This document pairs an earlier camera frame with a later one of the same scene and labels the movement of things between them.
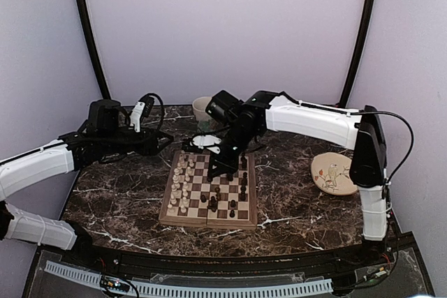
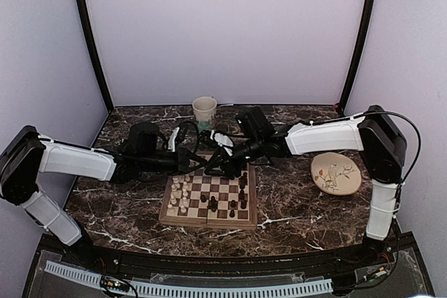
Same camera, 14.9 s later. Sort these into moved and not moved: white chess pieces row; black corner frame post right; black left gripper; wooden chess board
Moved: black left gripper
Not moved: white chess pieces row; wooden chess board; black corner frame post right
